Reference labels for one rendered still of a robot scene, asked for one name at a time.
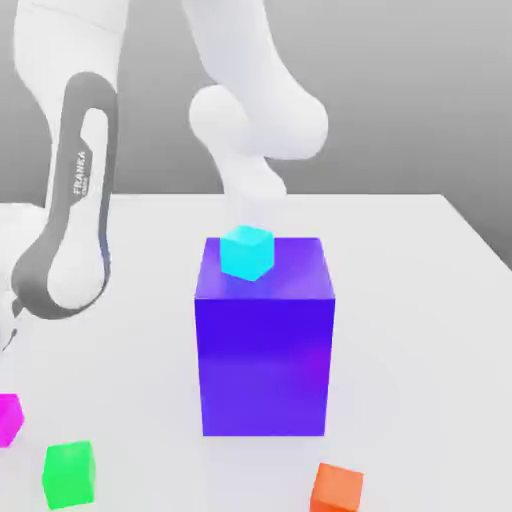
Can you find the small orange cube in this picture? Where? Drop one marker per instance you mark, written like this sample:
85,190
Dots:
336,490

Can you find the small cyan cube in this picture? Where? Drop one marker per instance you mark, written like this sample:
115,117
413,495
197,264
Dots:
246,254

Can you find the small green cube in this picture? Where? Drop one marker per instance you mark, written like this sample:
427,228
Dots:
68,474

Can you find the large purple box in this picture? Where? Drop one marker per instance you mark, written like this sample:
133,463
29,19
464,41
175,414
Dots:
264,360

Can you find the small magenta cube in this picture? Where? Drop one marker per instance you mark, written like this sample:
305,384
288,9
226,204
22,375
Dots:
8,418

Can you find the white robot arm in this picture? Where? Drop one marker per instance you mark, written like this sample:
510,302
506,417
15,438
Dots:
256,120

